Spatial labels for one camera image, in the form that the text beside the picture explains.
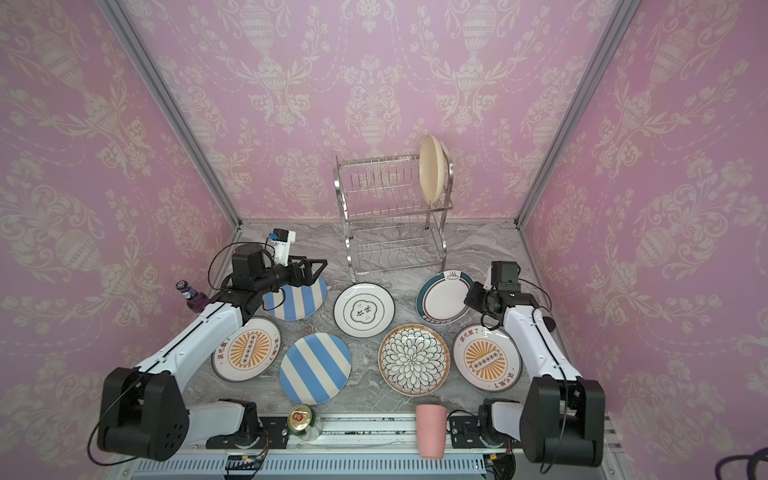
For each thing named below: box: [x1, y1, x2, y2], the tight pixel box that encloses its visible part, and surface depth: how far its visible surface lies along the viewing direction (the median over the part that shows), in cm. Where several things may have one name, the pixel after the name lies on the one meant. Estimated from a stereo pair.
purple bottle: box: [176, 280, 210, 313], surface depth 84 cm
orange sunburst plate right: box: [453, 324, 523, 392], surface depth 87 cm
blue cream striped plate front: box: [279, 332, 352, 405], surface depth 86 cm
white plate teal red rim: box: [416, 270, 474, 325], surface depth 98 cm
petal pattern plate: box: [378, 323, 451, 396], surface depth 87 cm
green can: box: [287, 404, 323, 442], surface depth 69 cm
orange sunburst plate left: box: [211, 316, 282, 382], surface depth 89 cm
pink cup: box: [416, 404, 447, 460], surface depth 72 cm
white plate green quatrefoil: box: [333, 282, 396, 339], surface depth 97 cm
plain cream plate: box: [418, 134, 450, 205], surface depth 90 cm
